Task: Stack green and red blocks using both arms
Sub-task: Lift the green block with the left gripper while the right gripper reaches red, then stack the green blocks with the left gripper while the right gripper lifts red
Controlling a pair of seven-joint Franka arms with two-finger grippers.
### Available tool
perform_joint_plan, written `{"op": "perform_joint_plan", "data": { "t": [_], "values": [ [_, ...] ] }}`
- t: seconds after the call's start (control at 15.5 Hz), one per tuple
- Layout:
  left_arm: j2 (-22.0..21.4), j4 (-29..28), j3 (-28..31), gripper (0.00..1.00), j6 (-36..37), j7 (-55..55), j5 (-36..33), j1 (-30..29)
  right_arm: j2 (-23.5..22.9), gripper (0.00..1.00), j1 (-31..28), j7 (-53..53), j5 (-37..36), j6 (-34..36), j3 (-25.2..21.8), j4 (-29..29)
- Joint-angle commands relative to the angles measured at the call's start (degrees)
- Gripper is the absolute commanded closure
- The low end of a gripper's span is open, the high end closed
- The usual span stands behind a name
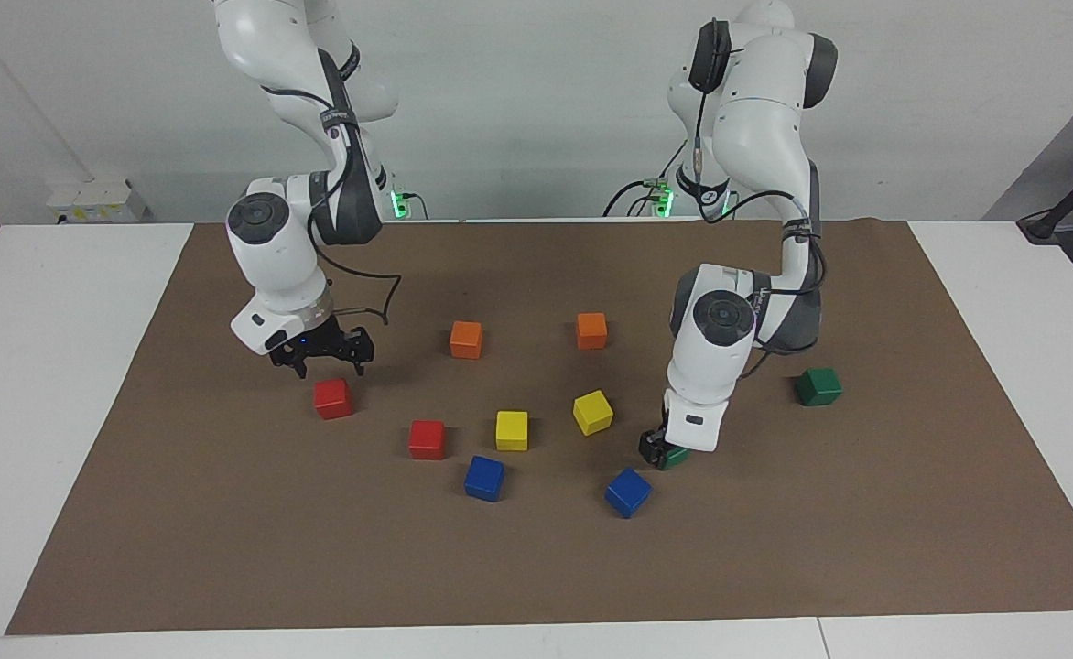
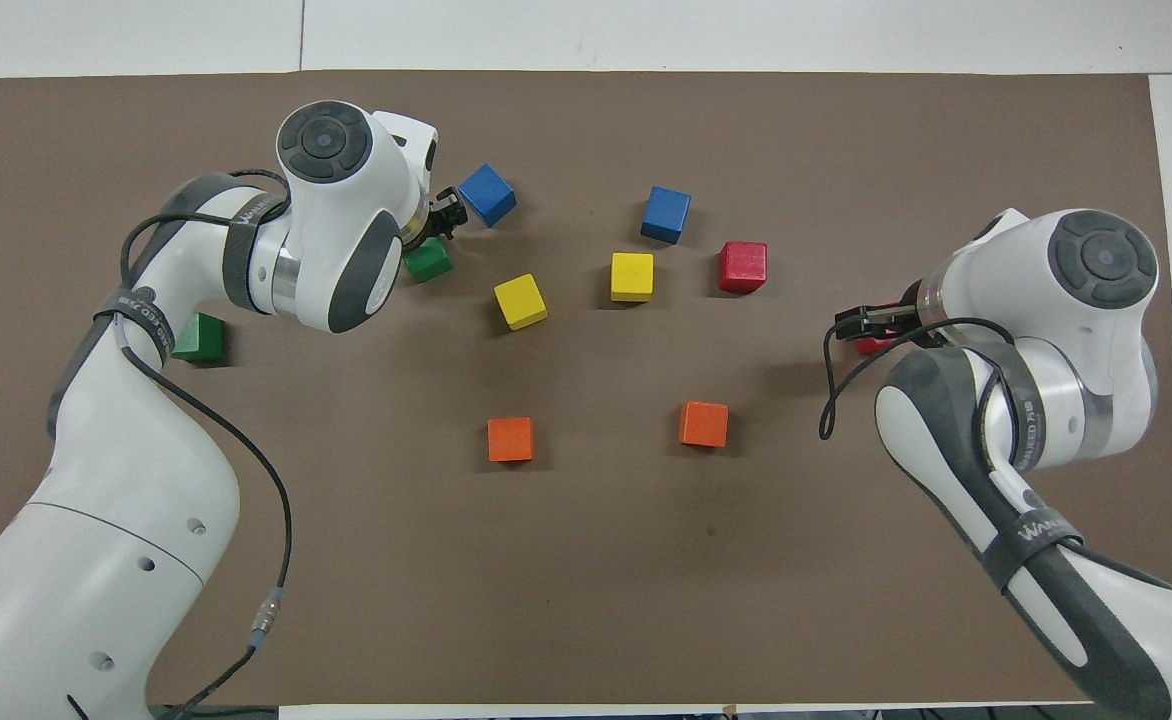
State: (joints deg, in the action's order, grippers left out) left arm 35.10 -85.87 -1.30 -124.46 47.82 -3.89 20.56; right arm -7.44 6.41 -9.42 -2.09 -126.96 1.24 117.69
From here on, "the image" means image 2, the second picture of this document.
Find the green wooden block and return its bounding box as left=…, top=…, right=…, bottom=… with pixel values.
left=403, top=237, right=455, bottom=284
left=171, top=313, right=225, bottom=363

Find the yellow wooden block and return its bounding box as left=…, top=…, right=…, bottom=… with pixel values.
left=610, top=252, right=655, bottom=304
left=493, top=273, right=550, bottom=332

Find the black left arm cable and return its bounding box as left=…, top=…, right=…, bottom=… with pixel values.
left=120, top=168, right=294, bottom=720

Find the orange wooden block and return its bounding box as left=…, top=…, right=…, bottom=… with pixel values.
left=487, top=416, right=536, bottom=464
left=678, top=401, right=730, bottom=450

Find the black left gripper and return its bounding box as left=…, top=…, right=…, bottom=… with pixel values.
left=424, top=187, right=470, bottom=244

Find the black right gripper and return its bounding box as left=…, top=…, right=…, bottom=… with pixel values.
left=836, top=290, right=932, bottom=349

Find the brown table mat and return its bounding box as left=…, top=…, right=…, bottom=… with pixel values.
left=0, top=70, right=1172, bottom=706

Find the blue wooden block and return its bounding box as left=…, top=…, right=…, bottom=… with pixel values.
left=641, top=185, right=692, bottom=246
left=458, top=163, right=518, bottom=229

